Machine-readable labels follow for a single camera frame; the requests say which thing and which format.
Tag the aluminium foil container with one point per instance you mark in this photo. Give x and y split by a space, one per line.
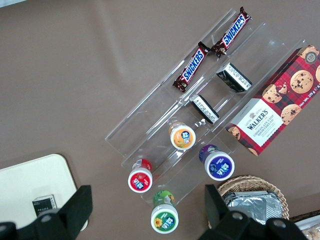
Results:
255 206

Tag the red lid gum cup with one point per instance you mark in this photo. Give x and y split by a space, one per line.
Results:
140 180

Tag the small black carton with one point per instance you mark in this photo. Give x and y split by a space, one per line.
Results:
235 78
205 110

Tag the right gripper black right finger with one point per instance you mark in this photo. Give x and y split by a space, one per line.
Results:
220 220

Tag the purple lid gum cup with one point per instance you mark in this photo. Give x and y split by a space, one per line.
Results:
219 167

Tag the black Face carton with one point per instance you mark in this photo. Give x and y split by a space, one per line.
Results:
44 203

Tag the Snickers chocolate bar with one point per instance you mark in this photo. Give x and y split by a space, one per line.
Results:
192 68
233 30

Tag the oval wicker basket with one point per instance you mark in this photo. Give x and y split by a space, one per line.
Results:
250 183

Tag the cream plastic tray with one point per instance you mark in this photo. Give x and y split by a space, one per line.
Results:
30 177

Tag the green lid gum cup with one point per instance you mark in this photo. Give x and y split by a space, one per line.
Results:
164 220

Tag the clear cookie bag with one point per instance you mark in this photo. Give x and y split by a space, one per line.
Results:
312 233

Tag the orange lid gum cup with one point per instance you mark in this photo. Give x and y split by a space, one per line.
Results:
183 137

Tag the white plastic bin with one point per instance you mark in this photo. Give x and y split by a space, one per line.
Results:
308 221

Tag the red Walkers shortbread box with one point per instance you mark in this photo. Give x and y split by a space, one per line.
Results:
275 107

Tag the clear acrylic stepped shelf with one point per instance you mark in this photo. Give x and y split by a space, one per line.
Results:
260 42
150 125

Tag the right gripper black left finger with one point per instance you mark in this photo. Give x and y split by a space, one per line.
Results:
72 212

